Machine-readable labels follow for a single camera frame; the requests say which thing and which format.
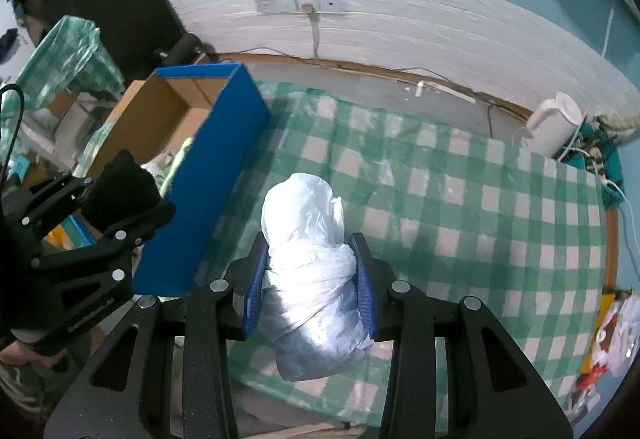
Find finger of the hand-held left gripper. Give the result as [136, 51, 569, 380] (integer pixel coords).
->
[0, 173, 94, 240]
[29, 201, 177, 284]

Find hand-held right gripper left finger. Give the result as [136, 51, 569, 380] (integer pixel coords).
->
[44, 231, 271, 439]

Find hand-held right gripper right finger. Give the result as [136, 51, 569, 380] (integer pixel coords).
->
[350, 232, 573, 439]

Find black cloth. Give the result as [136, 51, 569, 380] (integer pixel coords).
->
[81, 150, 164, 233]

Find white plastic bag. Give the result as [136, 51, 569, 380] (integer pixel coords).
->
[260, 172, 374, 382]

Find blue-edged cardboard box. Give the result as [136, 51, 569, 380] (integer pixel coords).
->
[75, 63, 272, 297]

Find person's left hand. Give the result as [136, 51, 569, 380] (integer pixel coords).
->
[0, 341, 47, 368]

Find camouflage trousers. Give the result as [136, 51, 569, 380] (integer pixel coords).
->
[0, 361, 48, 422]

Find pale green cloth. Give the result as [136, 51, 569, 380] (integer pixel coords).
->
[160, 136, 197, 196]

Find green checkered plastic tablecloth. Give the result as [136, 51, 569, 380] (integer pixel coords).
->
[192, 81, 619, 427]

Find green checkered side table cover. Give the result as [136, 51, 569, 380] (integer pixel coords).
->
[15, 16, 126, 110]

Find black handheld device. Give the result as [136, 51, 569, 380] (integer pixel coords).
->
[155, 34, 212, 68]

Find white electric kettle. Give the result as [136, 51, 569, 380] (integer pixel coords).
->
[526, 92, 586, 158]

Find pile of plastic packaging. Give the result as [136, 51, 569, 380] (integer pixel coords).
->
[574, 291, 640, 401]

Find black cable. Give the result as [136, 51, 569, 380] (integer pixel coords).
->
[0, 84, 26, 187]

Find grey plug and cable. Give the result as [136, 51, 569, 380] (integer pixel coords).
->
[302, 4, 322, 62]

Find white hanging cord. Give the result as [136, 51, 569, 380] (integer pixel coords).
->
[602, 9, 615, 56]

